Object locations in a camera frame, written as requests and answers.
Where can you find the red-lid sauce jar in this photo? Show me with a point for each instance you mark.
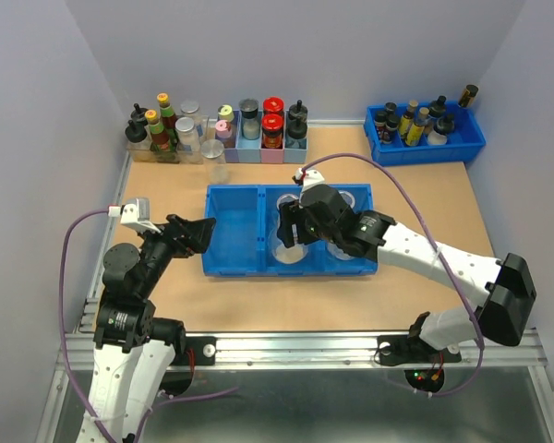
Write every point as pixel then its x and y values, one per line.
pixel 273 105
pixel 272 131

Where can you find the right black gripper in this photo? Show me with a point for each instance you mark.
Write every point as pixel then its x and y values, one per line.
pixel 287 214

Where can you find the yellow oil bottle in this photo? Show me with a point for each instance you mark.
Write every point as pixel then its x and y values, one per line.
pixel 407 119
pixel 417 128

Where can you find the pastel four-slot organizer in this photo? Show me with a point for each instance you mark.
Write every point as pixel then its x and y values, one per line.
pixel 239 149

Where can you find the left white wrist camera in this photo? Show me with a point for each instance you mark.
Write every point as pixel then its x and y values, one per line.
pixel 134 214

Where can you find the black-top dispenser bottle back left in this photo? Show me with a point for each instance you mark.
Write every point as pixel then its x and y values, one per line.
pixel 138 114

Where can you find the yellow-cap sauce bottle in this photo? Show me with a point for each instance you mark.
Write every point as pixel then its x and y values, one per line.
pixel 168 115
pixel 162 145

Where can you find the red-lid sauce jar back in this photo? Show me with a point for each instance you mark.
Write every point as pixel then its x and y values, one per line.
pixel 273 105

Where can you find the clear plastic organizer tray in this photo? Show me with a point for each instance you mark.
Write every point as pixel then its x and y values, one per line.
pixel 149 156

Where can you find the dark spice bottle front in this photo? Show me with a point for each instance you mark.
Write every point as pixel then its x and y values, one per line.
pixel 386 125

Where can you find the silver-lid jar front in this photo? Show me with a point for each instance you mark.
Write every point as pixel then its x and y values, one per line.
pixel 188 135

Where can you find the dark spice bottle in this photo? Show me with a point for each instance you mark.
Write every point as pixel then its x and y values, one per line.
pixel 390 108
pixel 386 125

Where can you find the gold black bottle in corner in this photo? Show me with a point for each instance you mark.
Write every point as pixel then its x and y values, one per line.
pixel 468 96

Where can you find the yellow-cap sauce bottle front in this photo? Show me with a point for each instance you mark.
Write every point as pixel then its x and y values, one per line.
pixel 162 145

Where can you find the yellow-cap sauce bottle back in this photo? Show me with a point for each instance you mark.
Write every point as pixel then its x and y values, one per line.
pixel 168 115

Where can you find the pink-cap small bottle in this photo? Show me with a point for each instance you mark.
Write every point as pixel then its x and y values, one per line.
pixel 224 132

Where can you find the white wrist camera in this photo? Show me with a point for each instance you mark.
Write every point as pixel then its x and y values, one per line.
pixel 307 178
pixel 134 214

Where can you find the black-top cruet in tray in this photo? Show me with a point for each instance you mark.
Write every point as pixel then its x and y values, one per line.
pixel 437 108

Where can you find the silver-lid jar back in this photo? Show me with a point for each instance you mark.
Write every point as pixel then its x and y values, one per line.
pixel 190 108

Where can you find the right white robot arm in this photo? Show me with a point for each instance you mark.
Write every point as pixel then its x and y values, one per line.
pixel 497 294

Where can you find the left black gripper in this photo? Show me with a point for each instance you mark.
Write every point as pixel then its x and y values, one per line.
pixel 197 236

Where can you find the yellow-cap small bottle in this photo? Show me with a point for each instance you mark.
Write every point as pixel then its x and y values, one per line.
pixel 226 113

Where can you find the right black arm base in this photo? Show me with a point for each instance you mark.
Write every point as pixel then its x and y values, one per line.
pixel 400 349

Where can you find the black-top cruet back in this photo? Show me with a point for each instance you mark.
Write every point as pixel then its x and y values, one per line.
pixel 298 111

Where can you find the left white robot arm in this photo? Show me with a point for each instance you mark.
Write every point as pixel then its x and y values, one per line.
pixel 132 347

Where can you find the black-top dispenser bottle front left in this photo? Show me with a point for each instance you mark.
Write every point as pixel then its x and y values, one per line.
pixel 137 136

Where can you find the silver-lid glass jar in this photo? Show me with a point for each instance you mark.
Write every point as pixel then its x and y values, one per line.
pixel 212 151

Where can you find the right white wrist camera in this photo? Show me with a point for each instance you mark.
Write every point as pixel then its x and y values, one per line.
pixel 307 178

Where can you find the red-lid sauce jar front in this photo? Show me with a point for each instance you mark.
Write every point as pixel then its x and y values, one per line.
pixel 272 131

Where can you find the yellow oil bottle back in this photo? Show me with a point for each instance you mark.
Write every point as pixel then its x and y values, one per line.
pixel 407 119

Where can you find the black-top dispenser bottle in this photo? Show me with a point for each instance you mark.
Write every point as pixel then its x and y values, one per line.
pixel 137 136
pixel 138 114

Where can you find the yellow oil bottle front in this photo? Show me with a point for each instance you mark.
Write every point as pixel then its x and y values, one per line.
pixel 417 128

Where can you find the black-top white cruet front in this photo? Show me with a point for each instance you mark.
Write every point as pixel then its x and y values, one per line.
pixel 442 128

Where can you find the dark spice bottle back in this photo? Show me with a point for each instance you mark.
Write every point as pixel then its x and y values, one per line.
pixel 390 108

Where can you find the blue tray at back right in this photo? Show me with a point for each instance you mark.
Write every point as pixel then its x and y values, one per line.
pixel 462 145

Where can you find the grey-lid salt shaker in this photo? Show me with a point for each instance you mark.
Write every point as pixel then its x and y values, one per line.
pixel 250 125

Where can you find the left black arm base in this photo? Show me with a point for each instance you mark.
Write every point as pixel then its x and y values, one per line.
pixel 197 350

